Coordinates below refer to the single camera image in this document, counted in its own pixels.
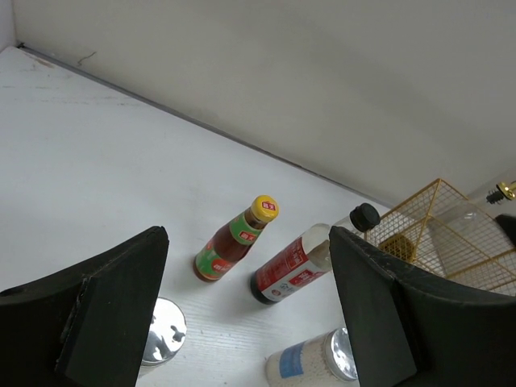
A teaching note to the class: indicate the yellow-cap brown sauce bottle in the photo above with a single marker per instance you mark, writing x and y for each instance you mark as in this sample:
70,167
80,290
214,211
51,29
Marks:
233,241

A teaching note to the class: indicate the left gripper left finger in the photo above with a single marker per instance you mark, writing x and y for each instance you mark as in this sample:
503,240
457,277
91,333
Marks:
86,325

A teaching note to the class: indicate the silver-lid white shaker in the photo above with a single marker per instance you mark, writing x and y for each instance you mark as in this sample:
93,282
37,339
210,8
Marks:
325,360

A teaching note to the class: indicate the blue-label salt shaker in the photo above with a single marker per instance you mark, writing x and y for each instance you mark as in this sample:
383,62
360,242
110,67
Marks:
166,335

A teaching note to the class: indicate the yellow wire basket rack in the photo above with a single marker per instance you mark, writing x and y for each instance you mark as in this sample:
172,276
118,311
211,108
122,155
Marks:
403,233

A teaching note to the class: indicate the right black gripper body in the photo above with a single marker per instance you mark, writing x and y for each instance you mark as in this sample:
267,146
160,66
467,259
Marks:
507,223

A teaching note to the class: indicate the glass oil dispenser bottle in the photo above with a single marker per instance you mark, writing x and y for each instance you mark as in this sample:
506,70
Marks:
464,232

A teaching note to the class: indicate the black-cap vinegar bottle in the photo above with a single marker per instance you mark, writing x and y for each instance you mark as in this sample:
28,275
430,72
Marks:
301,262

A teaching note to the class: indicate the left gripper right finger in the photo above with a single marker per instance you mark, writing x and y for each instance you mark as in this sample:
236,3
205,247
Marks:
408,327

